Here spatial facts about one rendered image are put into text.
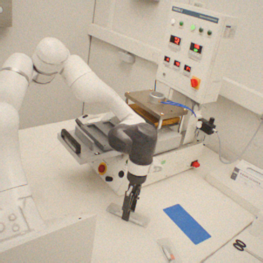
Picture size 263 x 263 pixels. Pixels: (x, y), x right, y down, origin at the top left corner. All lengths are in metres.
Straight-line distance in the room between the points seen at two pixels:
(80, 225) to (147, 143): 0.36
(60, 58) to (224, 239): 0.97
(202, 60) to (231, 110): 0.51
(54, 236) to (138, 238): 0.48
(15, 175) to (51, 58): 0.40
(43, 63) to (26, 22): 1.50
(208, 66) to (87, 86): 0.58
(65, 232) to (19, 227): 0.14
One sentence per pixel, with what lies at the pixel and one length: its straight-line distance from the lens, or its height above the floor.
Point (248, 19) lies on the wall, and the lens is 1.73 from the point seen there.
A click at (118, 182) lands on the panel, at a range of 1.36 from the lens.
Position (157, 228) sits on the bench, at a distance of 1.26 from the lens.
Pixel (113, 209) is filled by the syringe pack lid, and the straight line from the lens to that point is 1.26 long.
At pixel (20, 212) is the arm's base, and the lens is 0.86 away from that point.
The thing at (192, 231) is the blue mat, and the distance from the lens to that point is 1.30.
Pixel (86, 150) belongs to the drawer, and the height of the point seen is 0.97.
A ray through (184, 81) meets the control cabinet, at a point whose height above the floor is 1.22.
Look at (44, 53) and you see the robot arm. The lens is 1.02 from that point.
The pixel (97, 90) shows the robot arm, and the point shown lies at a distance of 1.08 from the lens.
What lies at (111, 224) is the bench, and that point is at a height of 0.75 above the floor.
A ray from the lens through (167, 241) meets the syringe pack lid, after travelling 1.19.
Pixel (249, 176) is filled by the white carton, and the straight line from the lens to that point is 1.57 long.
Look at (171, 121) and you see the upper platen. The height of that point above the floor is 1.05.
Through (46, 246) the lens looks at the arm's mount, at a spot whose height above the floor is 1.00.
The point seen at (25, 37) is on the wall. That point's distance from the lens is 2.55.
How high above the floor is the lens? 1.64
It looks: 28 degrees down
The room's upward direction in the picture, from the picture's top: 10 degrees clockwise
